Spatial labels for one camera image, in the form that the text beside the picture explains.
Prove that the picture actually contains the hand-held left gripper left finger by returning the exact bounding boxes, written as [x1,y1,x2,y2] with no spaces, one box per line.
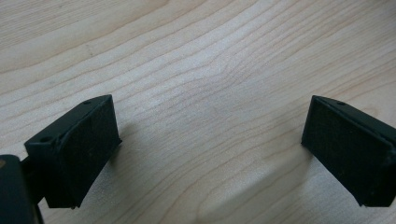
[20,94,122,210]

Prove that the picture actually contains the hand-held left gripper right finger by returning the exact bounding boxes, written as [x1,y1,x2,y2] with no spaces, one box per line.
[301,94,396,208]

